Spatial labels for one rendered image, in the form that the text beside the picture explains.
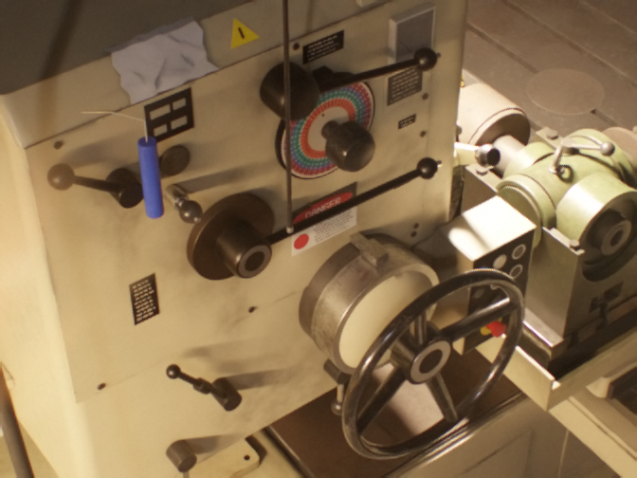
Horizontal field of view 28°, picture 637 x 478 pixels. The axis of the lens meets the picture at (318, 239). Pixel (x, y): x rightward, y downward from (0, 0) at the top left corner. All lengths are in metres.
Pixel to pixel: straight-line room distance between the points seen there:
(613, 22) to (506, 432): 1.16
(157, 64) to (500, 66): 1.69
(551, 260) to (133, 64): 1.08
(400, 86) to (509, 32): 1.45
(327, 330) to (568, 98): 1.30
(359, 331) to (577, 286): 0.57
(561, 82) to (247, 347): 1.40
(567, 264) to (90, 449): 0.97
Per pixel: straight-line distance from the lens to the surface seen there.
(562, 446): 3.31
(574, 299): 2.49
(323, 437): 2.84
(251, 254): 1.83
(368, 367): 1.90
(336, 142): 1.82
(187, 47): 1.70
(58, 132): 1.63
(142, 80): 1.67
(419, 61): 1.88
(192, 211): 1.72
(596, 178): 2.46
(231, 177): 1.83
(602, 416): 2.83
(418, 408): 2.90
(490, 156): 2.15
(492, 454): 3.05
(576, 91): 3.20
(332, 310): 2.04
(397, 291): 2.05
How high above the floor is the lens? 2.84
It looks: 43 degrees down
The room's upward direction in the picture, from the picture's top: straight up
